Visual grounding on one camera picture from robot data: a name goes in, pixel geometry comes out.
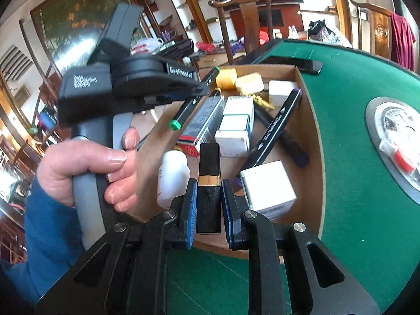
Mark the grey box red end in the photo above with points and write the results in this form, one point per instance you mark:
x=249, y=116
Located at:
x=205, y=118

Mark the white cube box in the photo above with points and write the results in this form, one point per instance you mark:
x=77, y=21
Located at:
x=267, y=187

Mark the cream rounded case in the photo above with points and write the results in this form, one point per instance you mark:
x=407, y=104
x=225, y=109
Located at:
x=249, y=83

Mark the yellow block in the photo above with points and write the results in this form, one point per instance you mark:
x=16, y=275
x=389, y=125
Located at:
x=226, y=78

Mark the wooden chair plain backrest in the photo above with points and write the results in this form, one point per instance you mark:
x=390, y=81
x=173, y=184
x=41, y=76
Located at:
x=250, y=23

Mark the person's left forearm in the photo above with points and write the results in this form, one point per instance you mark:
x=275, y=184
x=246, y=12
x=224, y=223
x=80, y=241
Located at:
x=42, y=236

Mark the cardboard box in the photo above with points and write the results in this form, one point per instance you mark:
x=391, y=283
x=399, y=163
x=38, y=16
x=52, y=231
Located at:
x=308, y=170

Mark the white square adapter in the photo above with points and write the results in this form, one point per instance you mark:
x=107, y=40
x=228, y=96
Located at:
x=280, y=90

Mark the white box green stripe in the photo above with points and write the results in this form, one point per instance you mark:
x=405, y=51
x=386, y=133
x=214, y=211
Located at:
x=233, y=141

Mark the white plastic bottle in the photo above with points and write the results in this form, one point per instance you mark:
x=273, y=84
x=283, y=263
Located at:
x=172, y=177

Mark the black electronic keyboard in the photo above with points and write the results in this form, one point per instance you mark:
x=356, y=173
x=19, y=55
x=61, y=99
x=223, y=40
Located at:
x=177, y=47

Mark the green cap marker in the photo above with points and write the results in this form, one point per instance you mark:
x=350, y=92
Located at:
x=187, y=105

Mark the black gold lipstick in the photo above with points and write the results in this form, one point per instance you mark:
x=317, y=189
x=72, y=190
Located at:
x=209, y=197

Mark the wooden chair carved backrest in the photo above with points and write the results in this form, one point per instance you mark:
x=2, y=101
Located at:
x=382, y=32

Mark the framed flower painting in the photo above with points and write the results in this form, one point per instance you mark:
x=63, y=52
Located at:
x=72, y=13

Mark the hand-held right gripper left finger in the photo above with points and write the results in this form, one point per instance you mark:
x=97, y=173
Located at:
x=189, y=216

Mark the black smartphone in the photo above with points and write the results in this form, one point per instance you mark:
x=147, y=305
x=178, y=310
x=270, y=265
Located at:
x=295, y=64

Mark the pile of clothes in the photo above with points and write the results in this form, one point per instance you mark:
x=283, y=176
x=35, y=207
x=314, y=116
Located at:
x=323, y=32

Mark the clear bag red parts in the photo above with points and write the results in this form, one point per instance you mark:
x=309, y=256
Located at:
x=398, y=154

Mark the person's left hand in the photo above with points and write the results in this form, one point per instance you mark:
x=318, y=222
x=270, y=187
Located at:
x=72, y=160

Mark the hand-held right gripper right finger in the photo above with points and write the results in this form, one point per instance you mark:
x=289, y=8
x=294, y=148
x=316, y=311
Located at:
x=229, y=216

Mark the purple cap marker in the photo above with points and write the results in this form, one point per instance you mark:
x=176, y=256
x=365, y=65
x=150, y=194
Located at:
x=279, y=121

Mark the dark wooden tv cabinet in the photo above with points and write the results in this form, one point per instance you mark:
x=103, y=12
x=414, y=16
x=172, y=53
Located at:
x=285, y=16

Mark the red fabric bundle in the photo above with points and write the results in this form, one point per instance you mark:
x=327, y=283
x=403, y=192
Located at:
x=265, y=36

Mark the wooden coffee table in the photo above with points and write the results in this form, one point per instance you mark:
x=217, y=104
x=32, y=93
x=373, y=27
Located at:
x=213, y=59

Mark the round table control panel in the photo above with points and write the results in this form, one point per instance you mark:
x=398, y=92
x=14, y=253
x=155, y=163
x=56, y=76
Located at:
x=393, y=128

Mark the white red plastic bag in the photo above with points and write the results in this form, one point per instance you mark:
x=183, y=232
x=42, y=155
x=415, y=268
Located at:
x=146, y=44

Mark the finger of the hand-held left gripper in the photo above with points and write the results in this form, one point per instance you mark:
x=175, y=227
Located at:
x=183, y=93

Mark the dark red cloth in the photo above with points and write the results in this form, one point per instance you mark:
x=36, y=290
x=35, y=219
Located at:
x=403, y=39

